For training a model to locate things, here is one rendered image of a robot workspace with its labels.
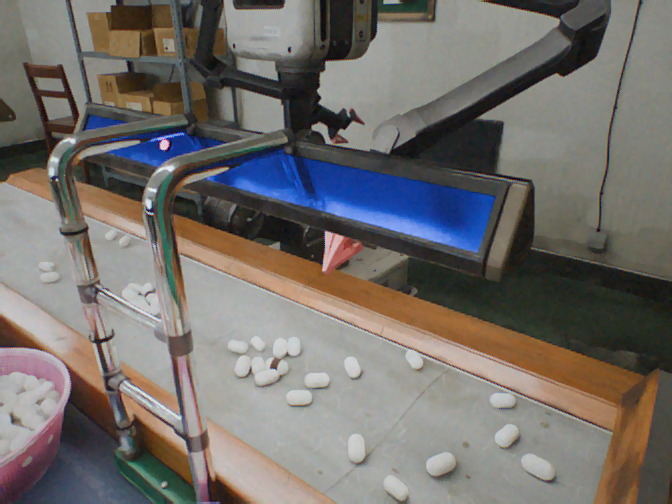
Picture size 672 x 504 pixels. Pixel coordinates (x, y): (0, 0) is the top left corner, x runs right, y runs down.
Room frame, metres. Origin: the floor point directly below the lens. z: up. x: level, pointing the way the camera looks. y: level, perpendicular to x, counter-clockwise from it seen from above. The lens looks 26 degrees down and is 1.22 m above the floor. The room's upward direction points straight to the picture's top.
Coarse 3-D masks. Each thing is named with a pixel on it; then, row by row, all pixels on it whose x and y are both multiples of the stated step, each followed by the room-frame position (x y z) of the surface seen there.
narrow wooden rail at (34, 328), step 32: (0, 288) 0.78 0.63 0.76; (0, 320) 0.69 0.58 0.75; (32, 320) 0.67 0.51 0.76; (64, 352) 0.59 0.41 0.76; (96, 384) 0.52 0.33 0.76; (96, 416) 0.53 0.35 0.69; (160, 448) 0.43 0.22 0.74; (224, 448) 0.41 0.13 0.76; (192, 480) 0.40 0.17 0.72; (224, 480) 0.36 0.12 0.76; (256, 480) 0.36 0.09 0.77; (288, 480) 0.36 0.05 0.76
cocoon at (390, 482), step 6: (384, 480) 0.37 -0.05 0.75; (390, 480) 0.37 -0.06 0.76; (396, 480) 0.37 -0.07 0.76; (384, 486) 0.37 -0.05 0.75; (390, 486) 0.36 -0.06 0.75; (396, 486) 0.36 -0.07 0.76; (402, 486) 0.36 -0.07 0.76; (390, 492) 0.36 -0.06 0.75; (396, 492) 0.36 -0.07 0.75; (402, 492) 0.36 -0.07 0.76; (408, 492) 0.36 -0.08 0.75; (396, 498) 0.35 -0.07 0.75; (402, 498) 0.35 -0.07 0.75
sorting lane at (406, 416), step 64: (0, 192) 1.39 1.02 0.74; (0, 256) 0.96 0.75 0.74; (64, 256) 0.96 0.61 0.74; (128, 256) 0.96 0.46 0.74; (64, 320) 0.71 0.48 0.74; (128, 320) 0.71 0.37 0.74; (192, 320) 0.71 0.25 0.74; (256, 320) 0.71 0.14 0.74; (320, 320) 0.71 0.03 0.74; (256, 384) 0.54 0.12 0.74; (384, 384) 0.54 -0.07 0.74; (448, 384) 0.54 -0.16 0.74; (256, 448) 0.43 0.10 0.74; (320, 448) 0.43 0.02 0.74; (384, 448) 0.43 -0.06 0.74; (448, 448) 0.43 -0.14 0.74; (512, 448) 0.43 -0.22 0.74; (576, 448) 0.43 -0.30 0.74
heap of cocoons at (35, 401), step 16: (0, 384) 0.54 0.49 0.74; (16, 384) 0.55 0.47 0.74; (32, 384) 0.54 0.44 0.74; (48, 384) 0.54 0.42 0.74; (0, 400) 0.52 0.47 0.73; (16, 400) 0.51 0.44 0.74; (32, 400) 0.51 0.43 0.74; (48, 400) 0.51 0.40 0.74; (0, 416) 0.48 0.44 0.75; (16, 416) 0.49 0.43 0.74; (32, 416) 0.48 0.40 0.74; (48, 416) 0.49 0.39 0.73; (0, 432) 0.45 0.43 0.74; (16, 432) 0.45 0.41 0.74; (32, 432) 0.46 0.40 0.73; (0, 448) 0.43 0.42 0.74; (16, 448) 0.42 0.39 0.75
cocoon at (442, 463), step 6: (438, 456) 0.40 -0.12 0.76; (444, 456) 0.40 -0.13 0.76; (450, 456) 0.40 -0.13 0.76; (432, 462) 0.39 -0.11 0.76; (438, 462) 0.39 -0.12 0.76; (444, 462) 0.39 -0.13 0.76; (450, 462) 0.39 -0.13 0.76; (432, 468) 0.39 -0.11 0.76; (438, 468) 0.39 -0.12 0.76; (444, 468) 0.39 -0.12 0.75; (450, 468) 0.39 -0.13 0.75; (432, 474) 0.38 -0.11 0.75; (438, 474) 0.38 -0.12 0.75
